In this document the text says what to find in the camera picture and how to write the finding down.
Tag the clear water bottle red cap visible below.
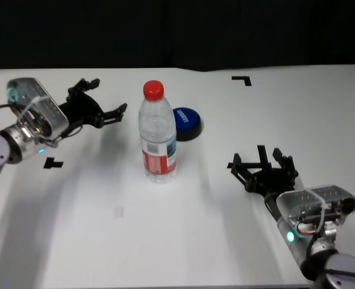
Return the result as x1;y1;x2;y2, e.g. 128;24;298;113
138;79;178;185

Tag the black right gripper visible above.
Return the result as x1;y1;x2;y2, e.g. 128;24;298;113
230;147;301;199

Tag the grey right arm cable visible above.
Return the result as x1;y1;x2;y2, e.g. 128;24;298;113
263;192;316;272

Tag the clear-cased right wrist camera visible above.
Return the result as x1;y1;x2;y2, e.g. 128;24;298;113
277;184;355;231

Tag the black backdrop cloth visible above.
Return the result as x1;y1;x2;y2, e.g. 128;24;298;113
0;0;355;73

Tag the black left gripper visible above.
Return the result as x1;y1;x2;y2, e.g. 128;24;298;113
58;77;128;129

